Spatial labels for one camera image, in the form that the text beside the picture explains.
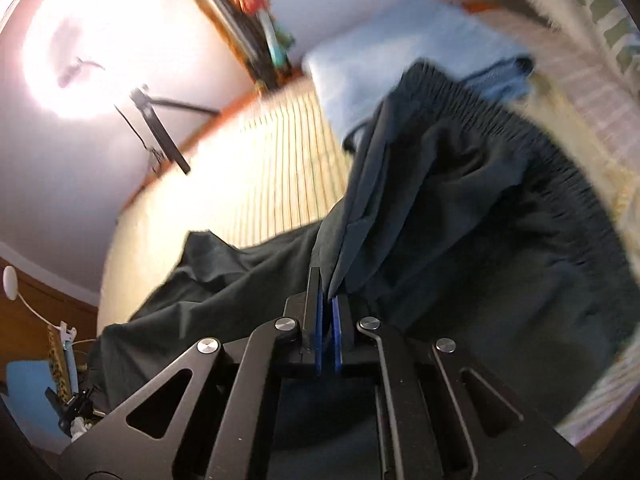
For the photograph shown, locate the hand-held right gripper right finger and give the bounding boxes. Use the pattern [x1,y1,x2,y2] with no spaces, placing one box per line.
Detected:
[327,295,586,480]

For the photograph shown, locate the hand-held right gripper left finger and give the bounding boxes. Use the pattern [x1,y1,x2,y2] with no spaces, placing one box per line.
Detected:
[52,266,328,480]

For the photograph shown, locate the dark pants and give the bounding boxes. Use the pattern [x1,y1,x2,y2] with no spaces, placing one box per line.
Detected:
[87,60,628,480]

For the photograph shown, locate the striped bed sheet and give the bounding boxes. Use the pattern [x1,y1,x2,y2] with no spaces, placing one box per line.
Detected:
[97,2,640,453]

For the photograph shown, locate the light blue folded cloth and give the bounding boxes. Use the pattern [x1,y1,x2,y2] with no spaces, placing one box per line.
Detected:
[302,0,536,153]

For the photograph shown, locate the blue box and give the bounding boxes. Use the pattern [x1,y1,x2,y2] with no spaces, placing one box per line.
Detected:
[5,360,63,441]

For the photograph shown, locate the white gooseneck lamp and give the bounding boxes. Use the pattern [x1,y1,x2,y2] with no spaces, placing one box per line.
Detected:
[2,266,66,333]

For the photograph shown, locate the wooden bed frame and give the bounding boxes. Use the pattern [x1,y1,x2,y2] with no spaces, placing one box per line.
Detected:
[117,72,308,211]

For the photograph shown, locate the ring light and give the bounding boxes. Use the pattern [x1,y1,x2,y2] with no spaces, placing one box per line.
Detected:
[22,0,176,121]

